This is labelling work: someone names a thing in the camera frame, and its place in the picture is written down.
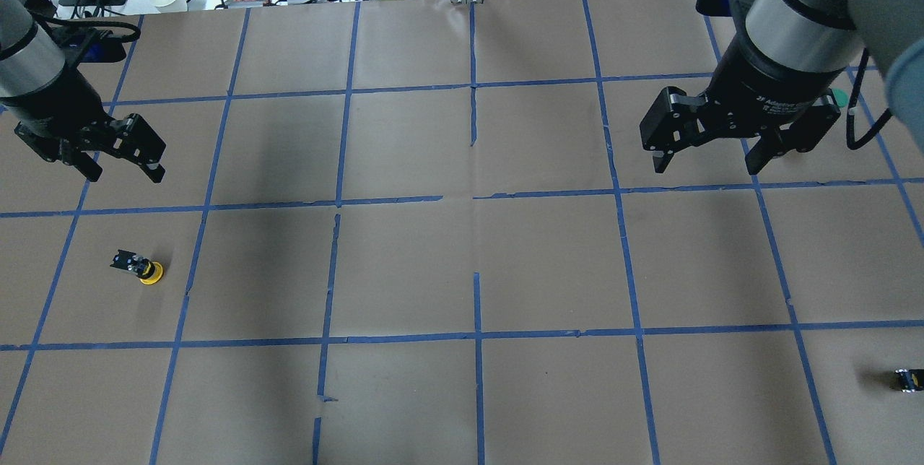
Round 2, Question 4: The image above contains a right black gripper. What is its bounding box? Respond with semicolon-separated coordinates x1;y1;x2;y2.
638;36;841;175

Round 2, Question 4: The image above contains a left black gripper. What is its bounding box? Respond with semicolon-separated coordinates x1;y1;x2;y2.
13;68;166;184

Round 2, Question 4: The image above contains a yellow push button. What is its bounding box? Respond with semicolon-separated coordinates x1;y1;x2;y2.
110;249;165;285

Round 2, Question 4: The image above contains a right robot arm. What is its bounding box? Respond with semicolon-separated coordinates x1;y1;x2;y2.
640;0;923;175

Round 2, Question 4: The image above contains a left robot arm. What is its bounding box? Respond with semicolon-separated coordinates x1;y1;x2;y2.
1;0;166;184

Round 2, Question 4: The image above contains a green push button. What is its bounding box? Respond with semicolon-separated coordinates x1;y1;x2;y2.
831;87;850;108

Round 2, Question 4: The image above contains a small black contact block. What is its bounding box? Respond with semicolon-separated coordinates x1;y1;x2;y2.
894;368;924;393

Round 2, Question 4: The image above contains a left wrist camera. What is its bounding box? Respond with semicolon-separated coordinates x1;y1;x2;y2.
44;22;141;67

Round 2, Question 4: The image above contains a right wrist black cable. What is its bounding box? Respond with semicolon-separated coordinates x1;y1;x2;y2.
845;50;896;152

